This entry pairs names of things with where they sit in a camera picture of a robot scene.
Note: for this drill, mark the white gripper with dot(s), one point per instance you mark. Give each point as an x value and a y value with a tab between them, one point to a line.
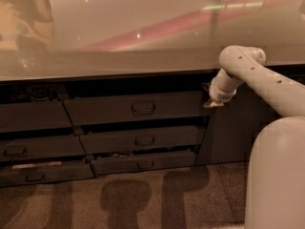
219	93

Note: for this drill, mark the dark drawer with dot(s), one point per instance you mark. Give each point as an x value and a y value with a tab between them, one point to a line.
32	116
69	170
142	139
138	163
135	107
40	147

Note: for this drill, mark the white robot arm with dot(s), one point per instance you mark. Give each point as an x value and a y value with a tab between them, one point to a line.
275	197

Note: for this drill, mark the dark cabinet door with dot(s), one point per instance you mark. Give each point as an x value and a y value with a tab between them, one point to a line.
233	128

